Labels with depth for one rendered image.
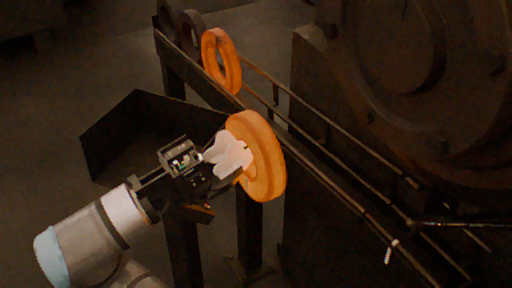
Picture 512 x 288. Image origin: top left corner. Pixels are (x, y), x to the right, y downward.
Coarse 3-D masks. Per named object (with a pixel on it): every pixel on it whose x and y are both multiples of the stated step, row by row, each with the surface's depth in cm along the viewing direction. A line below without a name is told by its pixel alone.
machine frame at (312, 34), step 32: (320, 0) 106; (320, 32) 108; (320, 64) 104; (320, 96) 108; (288, 128) 127; (320, 128) 113; (352, 128) 101; (352, 160) 105; (288, 192) 140; (416, 192) 90; (288, 224) 147; (320, 224) 128; (288, 256) 155; (320, 256) 135; (352, 256) 119; (480, 256) 81
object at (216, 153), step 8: (216, 136) 80; (224, 136) 81; (232, 136) 82; (216, 144) 81; (224, 144) 82; (240, 144) 83; (208, 152) 81; (216, 152) 82; (224, 152) 83; (208, 160) 82; (216, 160) 82
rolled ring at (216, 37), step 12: (204, 36) 135; (216, 36) 128; (204, 48) 138; (228, 48) 127; (204, 60) 141; (216, 60) 141; (228, 60) 127; (216, 72) 141; (228, 72) 128; (240, 72) 129; (228, 84) 131; (240, 84) 131
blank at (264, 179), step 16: (240, 112) 83; (256, 112) 82; (240, 128) 82; (256, 128) 78; (256, 144) 78; (272, 144) 78; (256, 160) 80; (272, 160) 77; (256, 176) 82; (272, 176) 78; (256, 192) 84; (272, 192) 80
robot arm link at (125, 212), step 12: (120, 192) 75; (132, 192) 76; (108, 204) 74; (120, 204) 73; (132, 204) 73; (120, 216) 73; (132, 216) 73; (144, 216) 75; (120, 228) 73; (132, 228) 74; (144, 228) 74; (132, 240) 75
